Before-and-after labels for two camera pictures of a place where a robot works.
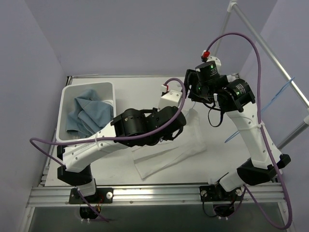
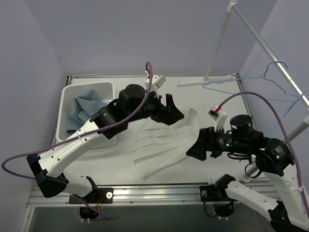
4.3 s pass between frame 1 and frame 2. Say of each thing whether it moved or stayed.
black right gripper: moved
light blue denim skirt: stayed
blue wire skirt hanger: moved
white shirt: stayed
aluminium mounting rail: stayed
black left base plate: stayed
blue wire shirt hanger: moved
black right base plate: stayed
